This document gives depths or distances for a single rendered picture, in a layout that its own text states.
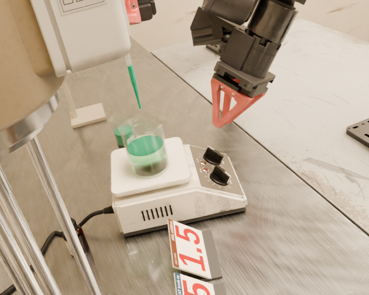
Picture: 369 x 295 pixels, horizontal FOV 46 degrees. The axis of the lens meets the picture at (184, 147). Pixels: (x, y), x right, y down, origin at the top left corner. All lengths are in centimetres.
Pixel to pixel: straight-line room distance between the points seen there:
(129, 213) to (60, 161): 31
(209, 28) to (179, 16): 160
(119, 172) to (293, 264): 29
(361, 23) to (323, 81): 195
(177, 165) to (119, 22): 49
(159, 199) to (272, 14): 30
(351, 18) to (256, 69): 230
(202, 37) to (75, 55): 50
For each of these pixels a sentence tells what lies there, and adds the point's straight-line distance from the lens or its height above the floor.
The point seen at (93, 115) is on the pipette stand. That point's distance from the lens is 104.
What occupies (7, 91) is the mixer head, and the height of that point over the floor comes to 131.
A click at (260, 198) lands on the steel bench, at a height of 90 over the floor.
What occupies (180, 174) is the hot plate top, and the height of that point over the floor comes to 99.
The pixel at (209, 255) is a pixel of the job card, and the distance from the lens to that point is 62.
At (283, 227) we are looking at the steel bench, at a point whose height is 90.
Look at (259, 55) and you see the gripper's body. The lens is 63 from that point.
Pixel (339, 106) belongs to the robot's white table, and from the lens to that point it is 95.
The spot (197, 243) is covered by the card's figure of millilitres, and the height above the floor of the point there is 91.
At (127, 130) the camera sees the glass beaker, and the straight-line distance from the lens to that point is 65.
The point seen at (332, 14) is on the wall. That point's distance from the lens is 281.
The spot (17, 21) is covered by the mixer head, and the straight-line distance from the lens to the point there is 18.
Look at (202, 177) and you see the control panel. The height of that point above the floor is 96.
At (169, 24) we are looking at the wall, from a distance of 226.
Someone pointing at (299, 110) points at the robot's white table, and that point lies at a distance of 93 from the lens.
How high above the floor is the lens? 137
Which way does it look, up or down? 33 degrees down
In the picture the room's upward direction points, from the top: 11 degrees counter-clockwise
